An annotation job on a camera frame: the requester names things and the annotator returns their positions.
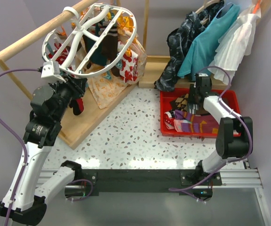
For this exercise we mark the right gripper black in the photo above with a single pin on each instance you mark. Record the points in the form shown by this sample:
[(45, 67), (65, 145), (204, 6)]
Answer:
[(192, 89)]

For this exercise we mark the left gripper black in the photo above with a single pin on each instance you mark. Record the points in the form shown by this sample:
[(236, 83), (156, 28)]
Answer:
[(77, 85)]

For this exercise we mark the brown sock grey cuff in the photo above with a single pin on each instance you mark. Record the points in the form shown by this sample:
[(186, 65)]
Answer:
[(194, 108)]

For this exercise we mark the white round clip hanger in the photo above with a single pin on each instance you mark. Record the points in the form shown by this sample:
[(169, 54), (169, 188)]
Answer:
[(78, 58)]

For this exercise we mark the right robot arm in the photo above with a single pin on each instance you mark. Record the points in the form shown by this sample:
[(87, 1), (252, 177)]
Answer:
[(234, 139)]

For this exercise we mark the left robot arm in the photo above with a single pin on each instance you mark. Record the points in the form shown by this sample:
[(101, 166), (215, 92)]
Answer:
[(25, 203)]

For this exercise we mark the red bear sock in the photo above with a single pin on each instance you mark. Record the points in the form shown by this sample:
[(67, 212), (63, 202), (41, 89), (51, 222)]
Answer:
[(77, 106)]

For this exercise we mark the brown argyle sock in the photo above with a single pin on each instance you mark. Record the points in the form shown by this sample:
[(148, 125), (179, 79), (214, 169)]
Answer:
[(181, 103)]

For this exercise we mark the purple striped sock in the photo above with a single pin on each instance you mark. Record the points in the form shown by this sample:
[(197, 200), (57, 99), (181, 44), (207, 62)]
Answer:
[(192, 123)]

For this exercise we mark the floral cream garment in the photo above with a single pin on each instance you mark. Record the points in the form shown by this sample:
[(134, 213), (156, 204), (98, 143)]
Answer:
[(107, 86)]

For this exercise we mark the red plastic tray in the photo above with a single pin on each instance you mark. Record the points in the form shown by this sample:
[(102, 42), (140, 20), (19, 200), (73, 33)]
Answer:
[(165, 98)]

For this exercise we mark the red white striped sock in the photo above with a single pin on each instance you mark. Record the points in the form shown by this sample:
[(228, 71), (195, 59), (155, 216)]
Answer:
[(61, 58)]

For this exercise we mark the dark green sock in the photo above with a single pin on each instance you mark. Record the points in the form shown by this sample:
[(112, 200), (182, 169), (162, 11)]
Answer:
[(97, 57)]

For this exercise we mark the teal dress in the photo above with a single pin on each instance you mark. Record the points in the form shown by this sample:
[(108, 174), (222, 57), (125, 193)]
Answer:
[(202, 50)]

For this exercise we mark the wooden clothes rack left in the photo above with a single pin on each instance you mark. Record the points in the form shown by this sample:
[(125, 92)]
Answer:
[(74, 128)]

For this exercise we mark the wooden clothes rack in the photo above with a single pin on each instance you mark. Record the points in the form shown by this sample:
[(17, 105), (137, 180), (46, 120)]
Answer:
[(156, 64), (74, 128)]

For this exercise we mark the wooden clothes rack right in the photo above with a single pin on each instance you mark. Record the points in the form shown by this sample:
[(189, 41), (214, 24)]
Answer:
[(156, 64)]

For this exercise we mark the brown striped hanging sock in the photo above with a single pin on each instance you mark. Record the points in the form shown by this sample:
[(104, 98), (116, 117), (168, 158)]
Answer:
[(110, 43)]

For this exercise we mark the dark patterned garment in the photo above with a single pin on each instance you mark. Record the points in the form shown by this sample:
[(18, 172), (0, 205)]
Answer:
[(179, 42)]

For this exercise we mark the white pleated dress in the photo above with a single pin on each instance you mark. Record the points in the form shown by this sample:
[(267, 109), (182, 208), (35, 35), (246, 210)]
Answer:
[(234, 45)]

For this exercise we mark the orange clothespin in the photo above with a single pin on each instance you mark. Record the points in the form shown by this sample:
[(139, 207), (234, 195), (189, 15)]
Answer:
[(126, 22)]

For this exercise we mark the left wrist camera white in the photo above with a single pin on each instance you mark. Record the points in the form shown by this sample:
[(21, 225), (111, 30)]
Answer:
[(51, 72)]

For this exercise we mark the black mounting rail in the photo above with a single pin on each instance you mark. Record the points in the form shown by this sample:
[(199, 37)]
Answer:
[(133, 181)]

